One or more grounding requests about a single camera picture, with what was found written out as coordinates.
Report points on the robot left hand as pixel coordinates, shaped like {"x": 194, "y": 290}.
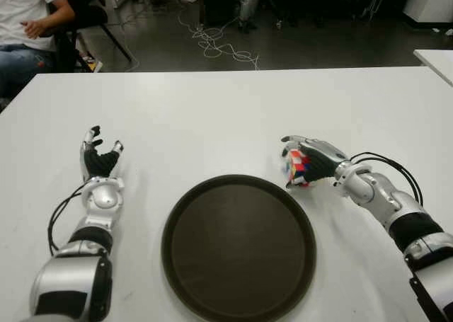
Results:
{"x": 101, "y": 162}

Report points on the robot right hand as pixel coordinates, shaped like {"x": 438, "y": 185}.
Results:
{"x": 323, "y": 159}

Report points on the multicoloured Rubik's cube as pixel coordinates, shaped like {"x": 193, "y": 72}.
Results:
{"x": 295, "y": 162}

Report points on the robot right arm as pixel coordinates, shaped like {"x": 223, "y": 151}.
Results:
{"x": 382, "y": 194}

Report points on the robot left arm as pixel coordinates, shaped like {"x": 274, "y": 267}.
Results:
{"x": 101, "y": 198}

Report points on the dark brown round plate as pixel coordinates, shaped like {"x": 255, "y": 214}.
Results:
{"x": 239, "y": 251}

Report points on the yellow black shoe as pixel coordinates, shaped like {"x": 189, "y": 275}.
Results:
{"x": 96, "y": 66}

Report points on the black office chair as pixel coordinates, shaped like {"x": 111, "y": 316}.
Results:
{"x": 88, "y": 17}

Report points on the white side table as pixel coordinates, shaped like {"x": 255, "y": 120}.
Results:
{"x": 437, "y": 62}

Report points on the seated person white shirt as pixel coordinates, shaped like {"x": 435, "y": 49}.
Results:
{"x": 24, "y": 7}

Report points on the white scrap on floor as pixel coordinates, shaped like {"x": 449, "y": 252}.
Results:
{"x": 449, "y": 33}

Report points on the black cabinet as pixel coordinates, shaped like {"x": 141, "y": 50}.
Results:
{"x": 219, "y": 1}

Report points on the white pedestal block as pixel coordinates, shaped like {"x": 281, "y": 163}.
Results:
{"x": 430, "y": 3}

